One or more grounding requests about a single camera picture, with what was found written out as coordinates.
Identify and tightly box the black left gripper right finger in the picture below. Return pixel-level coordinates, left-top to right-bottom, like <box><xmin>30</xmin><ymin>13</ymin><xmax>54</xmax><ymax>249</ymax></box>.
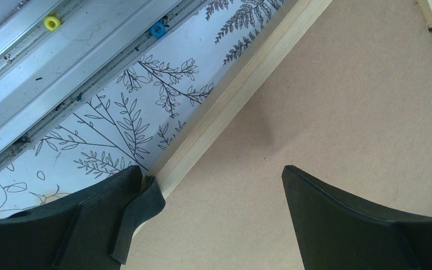
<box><xmin>281</xmin><ymin>165</ymin><xmax>432</xmax><ymax>269</ymax></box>

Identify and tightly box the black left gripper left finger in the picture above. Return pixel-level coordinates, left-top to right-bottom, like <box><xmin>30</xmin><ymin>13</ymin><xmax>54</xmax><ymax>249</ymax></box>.
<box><xmin>0</xmin><ymin>166</ymin><xmax>165</xmax><ymax>269</ymax></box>

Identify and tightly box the yellow plastic bead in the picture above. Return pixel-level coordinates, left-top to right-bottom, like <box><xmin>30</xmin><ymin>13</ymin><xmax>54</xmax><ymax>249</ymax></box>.
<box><xmin>44</xmin><ymin>16</ymin><xmax>62</xmax><ymax>31</ymax></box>

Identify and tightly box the aluminium enclosure rail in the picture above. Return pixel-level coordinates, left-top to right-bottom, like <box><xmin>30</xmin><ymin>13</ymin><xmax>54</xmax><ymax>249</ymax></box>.
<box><xmin>0</xmin><ymin>1</ymin><xmax>205</xmax><ymax>171</ymax></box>

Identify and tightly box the light wooden picture frame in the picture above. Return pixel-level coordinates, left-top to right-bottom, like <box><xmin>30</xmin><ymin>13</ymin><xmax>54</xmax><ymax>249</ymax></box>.
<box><xmin>149</xmin><ymin>1</ymin><xmax>429</xmax><ymax>200</ymax></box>

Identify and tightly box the blue plastic bead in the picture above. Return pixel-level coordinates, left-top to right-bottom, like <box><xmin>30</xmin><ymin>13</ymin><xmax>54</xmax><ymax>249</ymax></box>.
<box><xmin>150</xmin><ymin>21</ymin><xmax>166</xmax><ymax>39</ymax></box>

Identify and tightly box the floral patterned table cloth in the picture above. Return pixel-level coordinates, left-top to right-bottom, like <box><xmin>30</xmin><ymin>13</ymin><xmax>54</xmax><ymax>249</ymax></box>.
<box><xmin>0</xmin><ymin>1</ymin><xmax>284</xmax><ymax>218</ymax></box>

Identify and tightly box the brown frame backing board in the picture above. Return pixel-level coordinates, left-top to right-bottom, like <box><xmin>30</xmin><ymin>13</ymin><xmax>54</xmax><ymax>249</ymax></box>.
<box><xmin>125</xmin><ymin>1</ymin><xmax>432</xmax><ymax>269</ymax></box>

